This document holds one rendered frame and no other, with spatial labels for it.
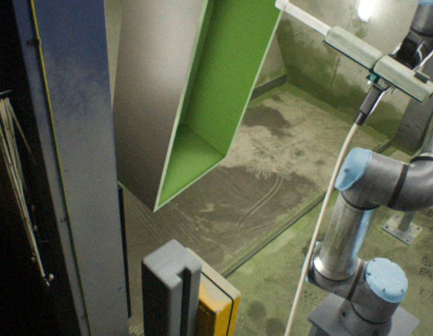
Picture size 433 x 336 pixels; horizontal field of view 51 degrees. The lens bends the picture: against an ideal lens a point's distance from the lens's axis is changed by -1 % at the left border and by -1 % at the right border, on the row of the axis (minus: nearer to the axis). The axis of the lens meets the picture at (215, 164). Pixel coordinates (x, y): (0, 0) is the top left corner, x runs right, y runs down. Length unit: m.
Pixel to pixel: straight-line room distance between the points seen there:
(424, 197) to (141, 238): 1.90
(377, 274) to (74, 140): 1.08
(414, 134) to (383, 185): 2.69
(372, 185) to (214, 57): 1.45
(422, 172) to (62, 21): 0.84
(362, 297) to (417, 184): 0.63
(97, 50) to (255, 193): 2.23
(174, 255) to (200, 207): 2.31
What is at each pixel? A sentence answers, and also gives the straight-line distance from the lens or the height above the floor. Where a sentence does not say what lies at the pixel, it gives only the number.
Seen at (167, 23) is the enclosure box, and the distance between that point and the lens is 1.67.
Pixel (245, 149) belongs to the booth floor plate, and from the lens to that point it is 3.41.
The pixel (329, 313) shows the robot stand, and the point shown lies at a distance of 1.84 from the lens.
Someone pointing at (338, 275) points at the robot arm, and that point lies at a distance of 1.60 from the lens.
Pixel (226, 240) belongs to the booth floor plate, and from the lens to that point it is 2.75.
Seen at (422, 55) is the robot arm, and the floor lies 1.57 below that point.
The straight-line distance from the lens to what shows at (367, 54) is 1.26.
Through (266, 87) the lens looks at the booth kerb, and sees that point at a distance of 4.06.
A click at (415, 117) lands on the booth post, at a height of 0.33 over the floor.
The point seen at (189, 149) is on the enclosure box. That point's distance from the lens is 2.62.
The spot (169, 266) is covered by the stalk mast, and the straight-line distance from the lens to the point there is 0.60.
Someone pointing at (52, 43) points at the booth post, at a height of 1.73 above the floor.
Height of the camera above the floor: 2.12
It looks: 40 degrees down
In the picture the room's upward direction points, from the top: 6 degrees clockwise
